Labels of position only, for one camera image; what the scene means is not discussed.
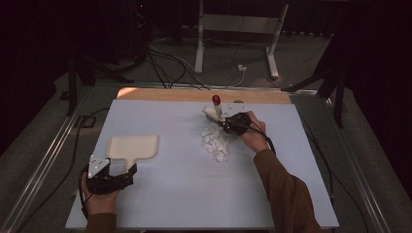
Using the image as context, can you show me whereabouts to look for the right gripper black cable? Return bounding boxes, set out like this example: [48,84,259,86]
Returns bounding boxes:
[247,122,277,156]

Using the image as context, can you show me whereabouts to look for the person's left hand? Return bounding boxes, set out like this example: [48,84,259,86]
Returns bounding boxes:
[80,172,120,216]

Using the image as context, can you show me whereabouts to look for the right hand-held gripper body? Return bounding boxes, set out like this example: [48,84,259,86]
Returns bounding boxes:
[222,102,254,137]

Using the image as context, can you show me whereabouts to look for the pile of white paper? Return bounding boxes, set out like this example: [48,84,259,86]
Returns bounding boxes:
[200,124,233,164]

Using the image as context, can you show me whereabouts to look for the cream plastic dustpan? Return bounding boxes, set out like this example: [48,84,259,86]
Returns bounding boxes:
[105,134,160,178]

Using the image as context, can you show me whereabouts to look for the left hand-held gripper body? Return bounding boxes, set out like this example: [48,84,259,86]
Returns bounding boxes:
[86,154,135,195]

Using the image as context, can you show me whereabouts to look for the person's right hand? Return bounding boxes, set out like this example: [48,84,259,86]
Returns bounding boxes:
[239,111,271,154]

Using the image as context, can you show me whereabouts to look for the long black floor cable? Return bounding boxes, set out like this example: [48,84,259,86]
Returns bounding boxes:
[300,115,371,233]
[15,107,112,233]

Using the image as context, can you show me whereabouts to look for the white plug with cable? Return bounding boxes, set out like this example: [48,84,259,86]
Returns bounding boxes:
[223,63,248,88]

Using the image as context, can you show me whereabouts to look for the aluminium floor rail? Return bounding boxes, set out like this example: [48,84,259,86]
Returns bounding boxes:
[323,96,392,233]
[0,86,95,233]

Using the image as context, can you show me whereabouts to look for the bundle of black floor cables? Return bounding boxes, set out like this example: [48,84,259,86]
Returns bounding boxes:
[146,43,210,90]

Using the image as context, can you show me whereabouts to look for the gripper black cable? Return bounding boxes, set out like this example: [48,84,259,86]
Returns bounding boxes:
[247,122,277,156]
[78,163,95,220]

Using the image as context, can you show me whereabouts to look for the black tripod stand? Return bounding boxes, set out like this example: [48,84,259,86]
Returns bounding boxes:
[281,32,347,128]
[65,48,134,117]

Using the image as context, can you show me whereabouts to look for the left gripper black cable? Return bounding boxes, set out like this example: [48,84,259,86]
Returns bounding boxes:
[78,163,95,220]

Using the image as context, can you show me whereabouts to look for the white metal desk frame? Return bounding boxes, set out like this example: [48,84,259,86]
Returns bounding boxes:
[193,0,290,81]

